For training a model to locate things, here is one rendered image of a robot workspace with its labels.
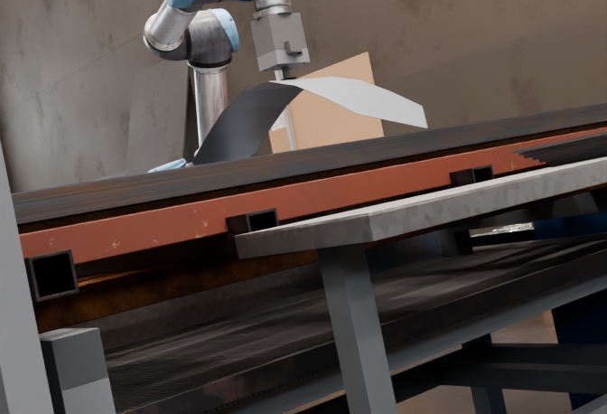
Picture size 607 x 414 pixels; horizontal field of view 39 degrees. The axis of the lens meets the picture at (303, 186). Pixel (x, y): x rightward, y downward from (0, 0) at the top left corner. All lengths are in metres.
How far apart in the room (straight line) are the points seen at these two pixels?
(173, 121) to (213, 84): 6.40
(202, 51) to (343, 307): 1.31
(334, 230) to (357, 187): 0.38
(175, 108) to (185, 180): 7.55
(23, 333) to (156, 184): 0.34
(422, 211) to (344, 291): 0.14
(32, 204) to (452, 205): 0.48
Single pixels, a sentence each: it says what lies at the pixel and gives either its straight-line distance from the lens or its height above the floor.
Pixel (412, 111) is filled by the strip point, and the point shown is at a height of 0.90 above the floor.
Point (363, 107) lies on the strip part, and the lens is 1.56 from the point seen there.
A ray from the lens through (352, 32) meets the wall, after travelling 7.23.
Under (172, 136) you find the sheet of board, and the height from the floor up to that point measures 1.69.
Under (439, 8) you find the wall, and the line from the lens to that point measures 6.60.
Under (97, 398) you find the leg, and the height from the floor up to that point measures 0.59.
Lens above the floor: 0.77
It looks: 1 degrees up
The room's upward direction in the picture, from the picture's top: 12 degrees counter-clockwise
